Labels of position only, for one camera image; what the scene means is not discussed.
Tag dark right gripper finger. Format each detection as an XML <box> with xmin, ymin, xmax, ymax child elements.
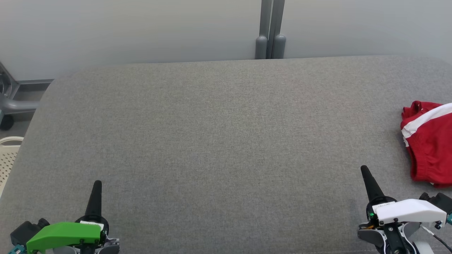
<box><xmin>360</xmin><ymin>165</ymin><xmax>386</xmax><ymax>204</ymax></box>

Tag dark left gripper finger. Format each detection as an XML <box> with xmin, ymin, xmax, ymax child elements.
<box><xmin>84</xmin><ymin>180</ymin><xmax>103</xmax><ymax>217</ymax></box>

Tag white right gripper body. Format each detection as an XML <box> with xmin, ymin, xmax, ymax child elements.
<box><xmin>357</xmin><ymin>196</ymin><xmax>447</xmax><ymax>254</ymax></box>

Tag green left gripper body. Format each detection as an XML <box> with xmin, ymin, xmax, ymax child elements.
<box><xmin>26</xmin><ymin>215</ymin><xmax>121</xmax><ymax>254</ymax></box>

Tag red shorts white stripe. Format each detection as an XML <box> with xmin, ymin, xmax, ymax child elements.
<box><xmin>400</xmin><ymin>100</ymin><xmax>452</xmax><ymax>188</ymax></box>

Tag cream perforated laundry basket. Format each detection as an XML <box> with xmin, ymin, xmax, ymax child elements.
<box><xmin>0</xmin><ymin>136</ymin><xmax>25</xmax><ymax>198</ymax></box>

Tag grey wheeled metal frame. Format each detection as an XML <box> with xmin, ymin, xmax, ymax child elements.
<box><xmin>0</xmin><ymin>61</ymin><xmax>54</xmax><ymax>131</ymax></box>

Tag grey vertical partition post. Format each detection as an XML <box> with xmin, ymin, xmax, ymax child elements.
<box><xmin>255</xmin><ymin>0</ymin><xmax>286</xmax><ymax>60</ymax></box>

